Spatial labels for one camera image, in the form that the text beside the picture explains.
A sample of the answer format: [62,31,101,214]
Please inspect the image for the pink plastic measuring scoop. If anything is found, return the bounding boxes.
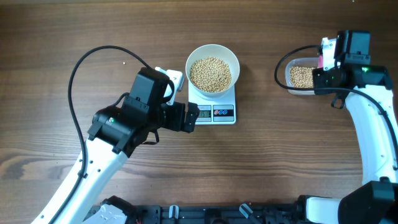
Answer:
[318,55,323,68]

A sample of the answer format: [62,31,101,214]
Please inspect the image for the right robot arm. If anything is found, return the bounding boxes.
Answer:
[303,30,397,223]

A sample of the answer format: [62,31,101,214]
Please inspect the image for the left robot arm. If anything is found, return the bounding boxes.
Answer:
[34,67,199,223]

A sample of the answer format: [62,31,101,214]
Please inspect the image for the white digital kitchen scale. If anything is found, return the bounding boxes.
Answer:
[188,83,236,125]

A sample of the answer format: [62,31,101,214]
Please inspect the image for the soybeans in bowl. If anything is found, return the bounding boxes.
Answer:
[189,57,232,93]

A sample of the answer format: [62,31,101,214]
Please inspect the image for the white bowl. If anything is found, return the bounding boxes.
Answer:
[185,44,240,97]

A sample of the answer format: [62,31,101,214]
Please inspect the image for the soybeans in container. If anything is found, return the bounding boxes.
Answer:
[290,66,314,88]

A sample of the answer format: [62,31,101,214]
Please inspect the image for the clear plastic container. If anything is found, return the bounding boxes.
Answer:
[285,57,318,87]

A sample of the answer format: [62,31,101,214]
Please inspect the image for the black left camera cable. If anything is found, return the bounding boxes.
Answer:
[55,45,153,224]

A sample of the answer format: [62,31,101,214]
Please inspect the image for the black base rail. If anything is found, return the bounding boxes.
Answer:
[83,203,299,224]

